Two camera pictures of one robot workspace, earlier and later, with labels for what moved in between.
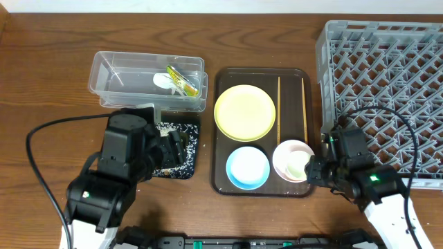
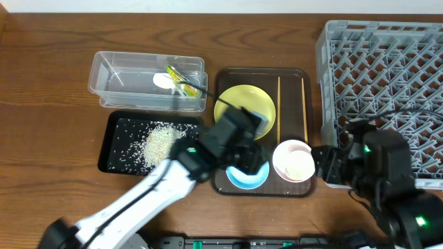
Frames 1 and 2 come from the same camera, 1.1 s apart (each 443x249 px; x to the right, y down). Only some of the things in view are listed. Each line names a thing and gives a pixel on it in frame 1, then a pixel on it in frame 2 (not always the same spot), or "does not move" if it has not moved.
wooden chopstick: x=304 y=111 does not move
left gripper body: x=174 y=148 → x=250 y=159
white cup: x=292 y=157 does not move
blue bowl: x=248 y=168 does not move
